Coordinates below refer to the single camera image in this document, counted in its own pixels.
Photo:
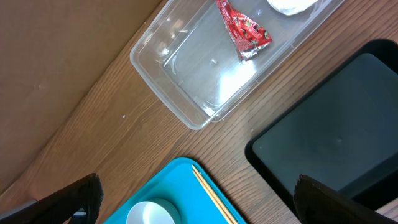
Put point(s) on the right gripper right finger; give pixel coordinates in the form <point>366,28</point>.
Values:
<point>316,203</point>

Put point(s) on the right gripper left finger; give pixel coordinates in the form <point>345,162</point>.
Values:
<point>78,202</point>

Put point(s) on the red sauce packet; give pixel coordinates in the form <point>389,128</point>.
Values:
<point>247,35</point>

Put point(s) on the white napkin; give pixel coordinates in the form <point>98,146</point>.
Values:
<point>291,7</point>

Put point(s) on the clear plastic waste bin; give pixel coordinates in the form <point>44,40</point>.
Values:
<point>189,61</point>

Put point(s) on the black plastic tray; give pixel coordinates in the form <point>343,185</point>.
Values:
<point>342,133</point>

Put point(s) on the grey metal bowl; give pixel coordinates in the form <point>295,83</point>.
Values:
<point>156,211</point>

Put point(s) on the teal serving tray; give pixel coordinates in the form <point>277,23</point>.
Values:
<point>177,184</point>

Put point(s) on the right wooden chopstick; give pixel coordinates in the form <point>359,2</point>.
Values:
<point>217,197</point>

